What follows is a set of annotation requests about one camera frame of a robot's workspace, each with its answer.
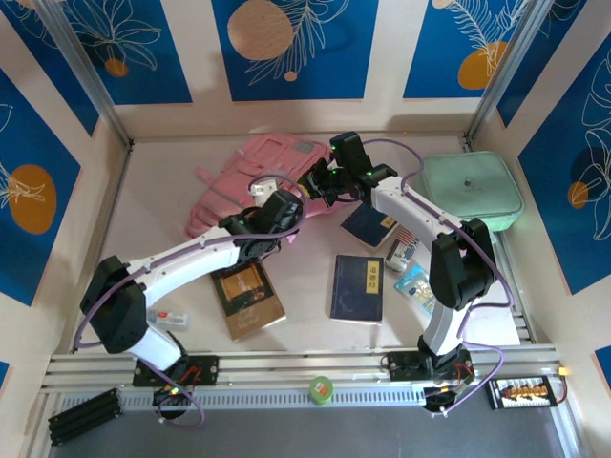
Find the pink student backpack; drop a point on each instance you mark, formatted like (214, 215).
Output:
(267, 152)

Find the brown and gold book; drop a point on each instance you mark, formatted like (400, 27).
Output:
(248, 305)

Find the small carton with flag print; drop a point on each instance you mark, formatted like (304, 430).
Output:
(401, 250)

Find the dark blue book yellow label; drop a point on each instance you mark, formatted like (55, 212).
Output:
(353, 291)

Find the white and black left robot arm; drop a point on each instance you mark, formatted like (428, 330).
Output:
(114, 310)

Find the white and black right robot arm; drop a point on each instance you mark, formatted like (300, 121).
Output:
(458, 276)

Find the mint green zip case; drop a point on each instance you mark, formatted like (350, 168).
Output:
(468, 191)

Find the blue snack packet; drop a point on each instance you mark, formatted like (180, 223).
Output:
(413, 284)

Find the green tape roll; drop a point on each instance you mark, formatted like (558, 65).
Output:
(321, 389)

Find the small circuit board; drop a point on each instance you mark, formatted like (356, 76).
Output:
(167, 396)
(441, 398)

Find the black ribbed block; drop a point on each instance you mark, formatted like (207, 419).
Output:
(83, 415)

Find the black power distribution board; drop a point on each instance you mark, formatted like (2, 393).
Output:
(520, 393)

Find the yellow power connector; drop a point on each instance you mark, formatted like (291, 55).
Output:
(565, 371)

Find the aluminium frame rail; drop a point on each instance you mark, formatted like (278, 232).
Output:
(296, 362)

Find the aluminium side rail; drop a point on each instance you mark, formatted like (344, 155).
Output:
(117, 191)
(522, 329)

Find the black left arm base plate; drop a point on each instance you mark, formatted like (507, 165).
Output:
(210, 369)

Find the aluminium frame post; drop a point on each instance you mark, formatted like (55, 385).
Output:
(86, 71)
(508, 71)

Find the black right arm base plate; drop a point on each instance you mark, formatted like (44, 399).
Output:
(401, 365)

